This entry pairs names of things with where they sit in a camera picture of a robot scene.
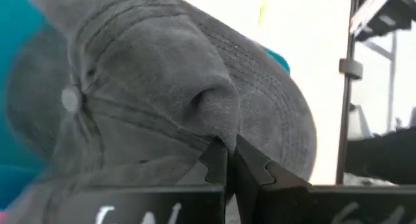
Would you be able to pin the black overhead frame shelf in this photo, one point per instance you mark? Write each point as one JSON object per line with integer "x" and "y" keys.
{"x": 383, "y": 13}

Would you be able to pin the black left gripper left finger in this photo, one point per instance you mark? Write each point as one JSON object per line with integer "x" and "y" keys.
{"x": 216, "y": 165}

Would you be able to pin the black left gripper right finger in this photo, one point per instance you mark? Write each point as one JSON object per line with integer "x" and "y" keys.
{"x": 253, "y": 172}

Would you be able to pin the grey clamp on post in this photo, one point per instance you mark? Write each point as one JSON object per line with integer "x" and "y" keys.
{"x": 351, "y": 69}

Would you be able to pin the black aluminium frame post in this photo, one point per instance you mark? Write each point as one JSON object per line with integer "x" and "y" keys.
{"x": 345, "y": 120}

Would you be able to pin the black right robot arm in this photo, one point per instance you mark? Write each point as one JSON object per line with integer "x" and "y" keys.
{"x": 380, "y": 156}

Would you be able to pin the dark grey cap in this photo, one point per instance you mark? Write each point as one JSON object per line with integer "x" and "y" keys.
{"x": 146, "y": 87}

